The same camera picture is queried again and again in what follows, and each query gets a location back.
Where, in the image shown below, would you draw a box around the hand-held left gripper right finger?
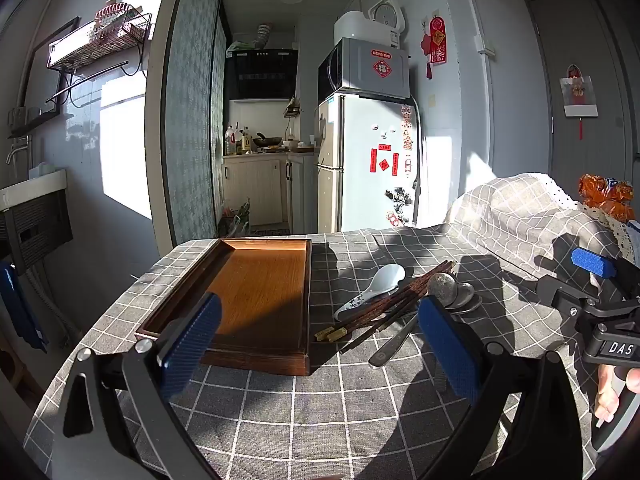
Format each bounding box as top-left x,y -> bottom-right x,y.
416,296 -> 598,480

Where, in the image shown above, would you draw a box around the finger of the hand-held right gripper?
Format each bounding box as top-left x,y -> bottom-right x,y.
571,247 -> 640,306
536,275 -> 603,323

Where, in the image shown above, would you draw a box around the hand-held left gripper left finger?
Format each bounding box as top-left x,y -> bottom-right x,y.
52,291 -> 223,480

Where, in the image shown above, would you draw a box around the metal spoon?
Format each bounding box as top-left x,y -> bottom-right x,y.
426,272 -> 461,309
369,282 -> 484,367

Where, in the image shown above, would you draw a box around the dark wooden chopstick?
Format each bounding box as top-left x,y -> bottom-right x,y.
314,260 -> 453,340
340,266 -> 455,353
325,263 -> 457,344

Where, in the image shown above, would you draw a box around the brown wooden tray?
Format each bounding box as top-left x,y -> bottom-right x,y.
134,238 -> 313,377

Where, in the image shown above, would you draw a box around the white ceramic spoon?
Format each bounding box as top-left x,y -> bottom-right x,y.
333,263 -> 406,322

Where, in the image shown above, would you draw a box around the person's right hand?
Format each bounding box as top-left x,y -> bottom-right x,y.
594,364 -> 640,426

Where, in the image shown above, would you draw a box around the white lace cloth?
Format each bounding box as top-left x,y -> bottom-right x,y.
580,200 -> 640,266

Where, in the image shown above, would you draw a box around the orange snack bag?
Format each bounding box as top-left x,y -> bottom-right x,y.
578,174 -> 636,223

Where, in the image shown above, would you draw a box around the grey door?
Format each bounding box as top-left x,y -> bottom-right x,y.
522,0 -> 640,196

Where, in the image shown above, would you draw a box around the plastic bags with vegetables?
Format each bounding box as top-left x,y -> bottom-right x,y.
220,197 -> 251,238

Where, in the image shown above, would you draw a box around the grey checked tablecloth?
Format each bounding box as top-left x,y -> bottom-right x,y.
22,172 -> 640,480

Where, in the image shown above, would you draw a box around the cream kitchen cabinet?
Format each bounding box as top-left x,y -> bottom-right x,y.
221,152 -> 318,228

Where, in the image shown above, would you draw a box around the blue cloth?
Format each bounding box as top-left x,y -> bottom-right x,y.
0,260 -> 48,353

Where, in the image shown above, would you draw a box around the white refrigerator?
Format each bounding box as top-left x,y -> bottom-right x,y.
314,92 -> 423,234

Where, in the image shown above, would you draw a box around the patterned sliding door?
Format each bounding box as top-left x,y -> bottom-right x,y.
160,0 -> 228,261

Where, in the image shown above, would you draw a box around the white sink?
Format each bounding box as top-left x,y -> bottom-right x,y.
0,169 -> 68,211

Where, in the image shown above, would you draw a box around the metal faucet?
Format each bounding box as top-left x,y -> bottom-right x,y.
6,137 -> 33,166

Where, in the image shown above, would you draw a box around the red hanging ornament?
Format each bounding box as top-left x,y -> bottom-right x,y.
420,16 -> 447,80

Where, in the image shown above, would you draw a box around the black range hood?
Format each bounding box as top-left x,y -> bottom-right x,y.
223,49 -> 300,101

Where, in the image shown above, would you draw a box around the black towel bar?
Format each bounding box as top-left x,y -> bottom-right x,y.
45,59 -> 130,106

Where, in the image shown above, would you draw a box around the silver microwave oven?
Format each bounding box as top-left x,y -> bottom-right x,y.
317,37 -> 411,101

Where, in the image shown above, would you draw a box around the white countertop appliance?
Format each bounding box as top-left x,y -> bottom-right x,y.
333,11 -> 406,48

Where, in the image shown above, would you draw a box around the small black wall shelf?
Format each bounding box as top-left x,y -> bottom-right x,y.
7,105 -> 73,138

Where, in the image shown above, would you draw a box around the black wire wall shelf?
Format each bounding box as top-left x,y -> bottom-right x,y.
46,4 -> 155,73

